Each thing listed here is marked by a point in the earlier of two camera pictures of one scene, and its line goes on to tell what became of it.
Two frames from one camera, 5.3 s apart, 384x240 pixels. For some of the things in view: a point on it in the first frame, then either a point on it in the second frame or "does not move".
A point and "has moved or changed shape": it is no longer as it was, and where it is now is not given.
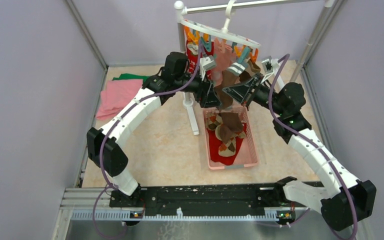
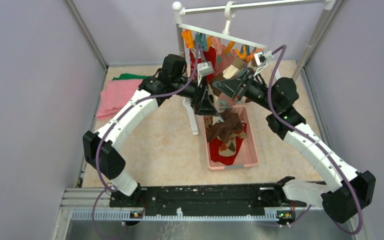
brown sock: x=236 y=73 has moved or changed shape
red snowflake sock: x=192 y=53 has moved or changed shape
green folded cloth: x=128 y=76 does not move
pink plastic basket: x=247 y=155 does not move
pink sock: x=225 y=57 has moved or changed shape
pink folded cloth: x=118 y=93 does not move
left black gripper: x=206 y=96 → x=200 y=95
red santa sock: x=229 y=160 does not move
